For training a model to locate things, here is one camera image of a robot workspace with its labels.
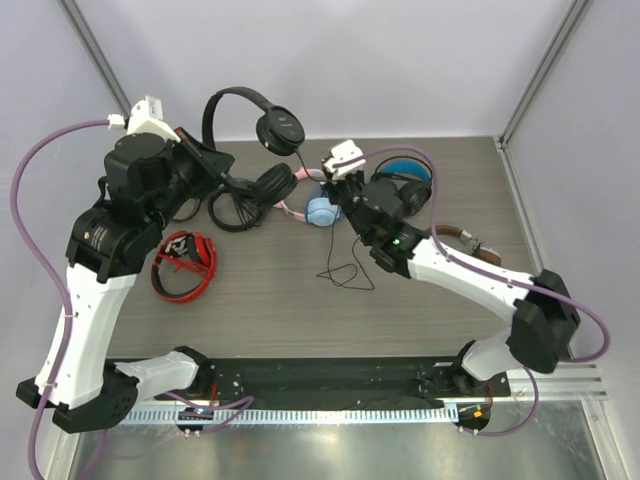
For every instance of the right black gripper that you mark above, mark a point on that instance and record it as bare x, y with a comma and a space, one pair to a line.
345, 187

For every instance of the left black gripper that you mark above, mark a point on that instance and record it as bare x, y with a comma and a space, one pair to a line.
210, 163

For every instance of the black wired on-ear headphones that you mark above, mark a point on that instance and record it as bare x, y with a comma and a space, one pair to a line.
277, 129

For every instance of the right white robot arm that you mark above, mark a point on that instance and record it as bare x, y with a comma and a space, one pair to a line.
541, 321

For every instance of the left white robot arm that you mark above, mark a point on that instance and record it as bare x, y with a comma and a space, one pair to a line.
86, 391

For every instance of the black blue over-ear headphones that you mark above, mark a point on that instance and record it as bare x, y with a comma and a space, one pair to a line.
410, 179

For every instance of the black headphones far left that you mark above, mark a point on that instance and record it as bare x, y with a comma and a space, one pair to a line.
188, 211

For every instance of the pink blue cat-ear headphones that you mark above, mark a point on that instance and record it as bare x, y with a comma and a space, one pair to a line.
318, 211

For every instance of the red headphones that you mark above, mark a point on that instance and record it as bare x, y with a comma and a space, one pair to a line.
189, 251

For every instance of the brown leather headphones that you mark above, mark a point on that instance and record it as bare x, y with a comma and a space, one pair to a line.
477, 248

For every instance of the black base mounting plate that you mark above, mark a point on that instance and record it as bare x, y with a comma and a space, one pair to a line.
340, 384

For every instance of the black headphones with wrapped cable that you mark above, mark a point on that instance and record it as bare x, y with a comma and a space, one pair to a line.
251, 200

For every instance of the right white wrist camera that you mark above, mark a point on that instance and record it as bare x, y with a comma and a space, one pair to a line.
342, 159

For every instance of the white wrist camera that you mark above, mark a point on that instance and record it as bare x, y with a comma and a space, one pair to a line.
146, 116
342, 159

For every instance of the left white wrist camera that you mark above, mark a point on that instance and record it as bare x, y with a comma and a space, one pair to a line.
146, 116

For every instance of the aluminium rail front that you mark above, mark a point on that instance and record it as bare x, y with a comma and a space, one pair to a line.
569, 382

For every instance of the slotted cable duct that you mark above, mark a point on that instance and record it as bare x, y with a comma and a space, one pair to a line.
173, 415

